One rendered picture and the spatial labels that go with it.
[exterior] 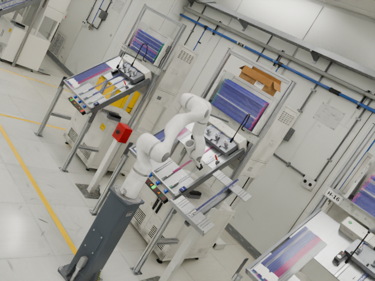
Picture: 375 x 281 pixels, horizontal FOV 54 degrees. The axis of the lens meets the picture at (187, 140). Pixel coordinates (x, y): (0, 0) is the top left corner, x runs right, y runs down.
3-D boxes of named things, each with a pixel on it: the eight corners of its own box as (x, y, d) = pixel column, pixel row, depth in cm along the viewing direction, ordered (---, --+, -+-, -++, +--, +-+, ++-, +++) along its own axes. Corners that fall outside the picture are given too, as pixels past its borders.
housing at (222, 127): (239, 155, 308) (239, 144, 298) (202, 127, 338) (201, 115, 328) (246, 150, 311) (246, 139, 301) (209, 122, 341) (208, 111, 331)
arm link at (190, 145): (201, 155, 278) (196, 147, 284) (197, 144, 268) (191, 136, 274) (192, 160, 277) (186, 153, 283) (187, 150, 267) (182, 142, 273)
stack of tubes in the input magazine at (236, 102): (249, 130, 300) (267, 102, 295) (209, 102, 332) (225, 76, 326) (256, 134, 310) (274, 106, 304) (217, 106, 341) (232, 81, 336)
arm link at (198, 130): (215, 129, 256) (203, 161, 273) (203, 116, 267) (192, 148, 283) (204, 129, 252) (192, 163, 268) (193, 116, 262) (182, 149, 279)
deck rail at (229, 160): (176, 200, 281) (175, 196, 277) (175, 199, 283) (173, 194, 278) (244, 153, 307) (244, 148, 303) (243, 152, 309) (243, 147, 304)
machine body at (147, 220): (158, 266, 316) (194, 208, 303) (118, 215, 359) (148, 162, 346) (202, 261, 366) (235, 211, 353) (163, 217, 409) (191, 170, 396)
